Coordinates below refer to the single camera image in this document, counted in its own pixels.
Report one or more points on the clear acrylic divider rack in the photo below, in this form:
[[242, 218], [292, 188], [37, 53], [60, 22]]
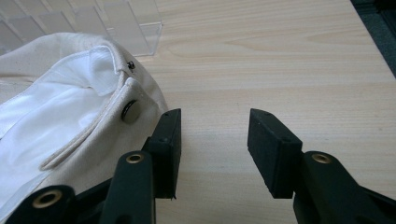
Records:
[[130, 28]]

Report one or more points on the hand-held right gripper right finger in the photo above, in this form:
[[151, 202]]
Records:
[[274, 155]]

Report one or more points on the cream pants with white lining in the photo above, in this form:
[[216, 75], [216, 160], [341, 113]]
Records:
[[93, 146]]

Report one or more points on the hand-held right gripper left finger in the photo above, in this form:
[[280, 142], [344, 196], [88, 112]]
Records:
[[163, 155]]

